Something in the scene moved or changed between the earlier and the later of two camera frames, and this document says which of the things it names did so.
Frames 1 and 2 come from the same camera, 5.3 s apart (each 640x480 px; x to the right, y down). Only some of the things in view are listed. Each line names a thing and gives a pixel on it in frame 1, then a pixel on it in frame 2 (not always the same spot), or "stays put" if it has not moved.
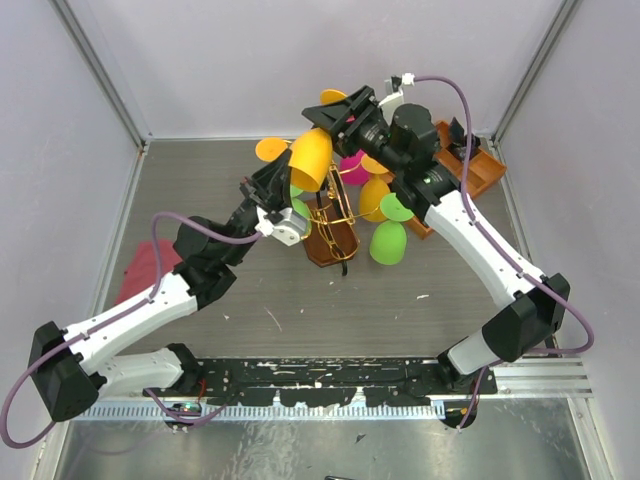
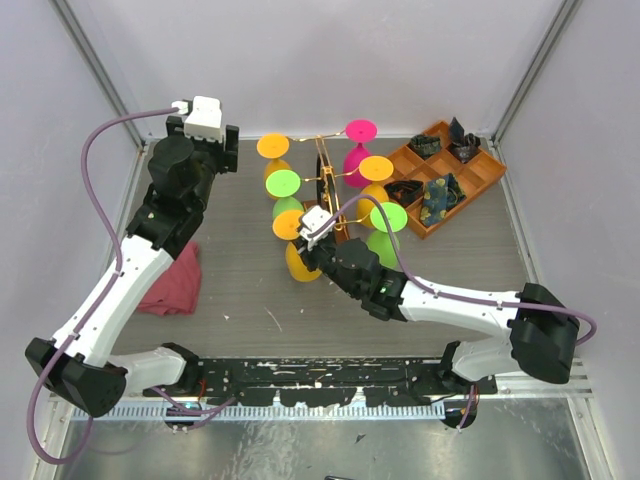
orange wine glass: x=311 y=151 → x=285 y=226
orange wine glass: x=270 y=149 stays put
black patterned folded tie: x=457 y=136 stays put
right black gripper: x=361 y=106 → x=307 y=256
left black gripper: x=269 y=188 → x=226 y=150
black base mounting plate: x=381 y=381 stays put
